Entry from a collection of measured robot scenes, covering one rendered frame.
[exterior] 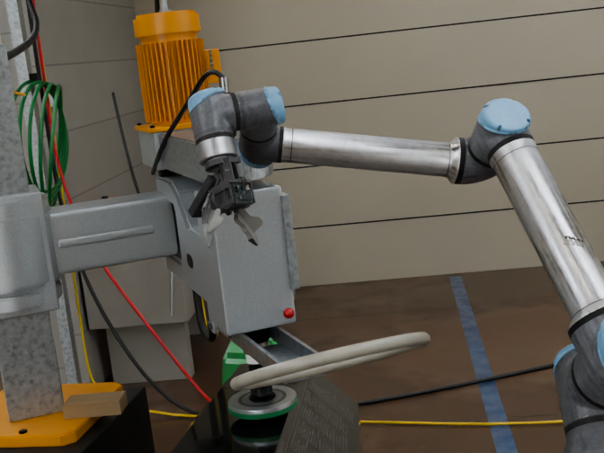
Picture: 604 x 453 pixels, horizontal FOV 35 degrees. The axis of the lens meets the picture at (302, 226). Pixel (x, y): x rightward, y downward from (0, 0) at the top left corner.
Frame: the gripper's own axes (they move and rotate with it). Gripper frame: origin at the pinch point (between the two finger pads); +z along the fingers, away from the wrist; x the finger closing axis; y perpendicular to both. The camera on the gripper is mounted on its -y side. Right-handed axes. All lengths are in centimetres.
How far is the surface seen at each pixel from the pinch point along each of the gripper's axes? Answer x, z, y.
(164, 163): 58, -53, -84
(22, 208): 20, -46, -113
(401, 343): 20.8, 29.6, 24.5
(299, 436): 62, 46, -52
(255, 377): -0.8, 29.5, -0.5
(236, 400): 54, 31, -68
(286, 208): 53, -19, -29
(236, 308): 43, 6, -47
